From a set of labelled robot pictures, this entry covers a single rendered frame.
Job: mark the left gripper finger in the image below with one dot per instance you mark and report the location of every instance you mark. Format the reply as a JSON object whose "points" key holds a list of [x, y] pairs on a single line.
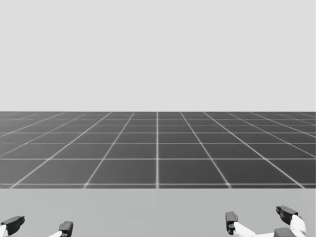
{"points": [[66, 227], [14, 222]]}

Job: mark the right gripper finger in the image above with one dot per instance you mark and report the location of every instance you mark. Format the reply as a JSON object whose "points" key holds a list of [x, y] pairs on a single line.
{"points": [[287, 212], [231, 219]]}

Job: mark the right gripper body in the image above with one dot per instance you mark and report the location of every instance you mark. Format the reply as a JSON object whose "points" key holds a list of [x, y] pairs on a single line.
{"points": [[284, 232]]}

